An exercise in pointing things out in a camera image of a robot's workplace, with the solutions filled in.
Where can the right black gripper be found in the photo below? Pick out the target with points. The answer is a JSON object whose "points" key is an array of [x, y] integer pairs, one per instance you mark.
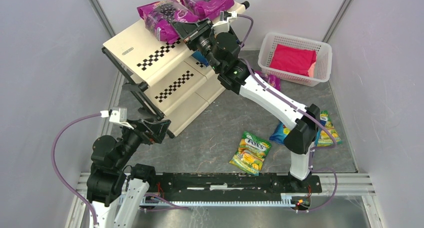
{"points": [[195, 33]]}

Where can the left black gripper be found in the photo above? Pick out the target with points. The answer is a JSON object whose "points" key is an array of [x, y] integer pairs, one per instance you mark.
{"points": [[145, 131]]}

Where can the purple grape candy bag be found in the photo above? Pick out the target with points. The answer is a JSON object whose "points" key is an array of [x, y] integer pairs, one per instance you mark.
{"points": [[272, 80], [159, 16], [207, 8]]}

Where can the green Fox's candy bag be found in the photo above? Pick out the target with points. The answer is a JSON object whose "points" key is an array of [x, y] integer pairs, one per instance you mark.
{"points": [[251, 153]]}

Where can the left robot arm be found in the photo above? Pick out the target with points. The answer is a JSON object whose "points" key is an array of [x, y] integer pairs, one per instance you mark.
{"points": [[114, 196]]}

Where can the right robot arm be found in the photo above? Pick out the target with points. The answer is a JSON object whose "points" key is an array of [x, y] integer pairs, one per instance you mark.
{"points": [[221, 50]]}

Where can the blue candy bag on shelf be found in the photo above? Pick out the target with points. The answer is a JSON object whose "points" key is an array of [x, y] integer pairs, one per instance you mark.
{"points": [[200, 58]]}

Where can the cream three-tier shelf rack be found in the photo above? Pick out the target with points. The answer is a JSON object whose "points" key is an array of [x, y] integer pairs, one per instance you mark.
{"points": [[165, 79]]}

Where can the blue Blendy candy bag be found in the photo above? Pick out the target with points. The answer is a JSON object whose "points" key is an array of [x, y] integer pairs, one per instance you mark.
{"points": [[279, 134]]}

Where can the pink cloth in basket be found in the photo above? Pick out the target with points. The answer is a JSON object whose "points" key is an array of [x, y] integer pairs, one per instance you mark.
{"points": [[293, 60]]}

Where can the white plastic basket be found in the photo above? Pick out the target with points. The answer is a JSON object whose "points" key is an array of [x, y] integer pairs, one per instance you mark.
{"points": [[323, 66]]}

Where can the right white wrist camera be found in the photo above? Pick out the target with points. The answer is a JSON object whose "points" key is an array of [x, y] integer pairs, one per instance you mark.
{"points": [[223, 24]]}

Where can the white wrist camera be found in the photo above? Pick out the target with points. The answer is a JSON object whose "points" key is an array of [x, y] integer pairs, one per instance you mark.
{"points": [[118, 116], [223, 24]]}

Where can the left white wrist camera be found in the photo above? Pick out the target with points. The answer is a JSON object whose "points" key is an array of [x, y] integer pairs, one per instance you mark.
{"points": [[118, 116]]}

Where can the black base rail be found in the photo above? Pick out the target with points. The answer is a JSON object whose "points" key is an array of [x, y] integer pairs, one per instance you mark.
{"points": [[231, 186]]}

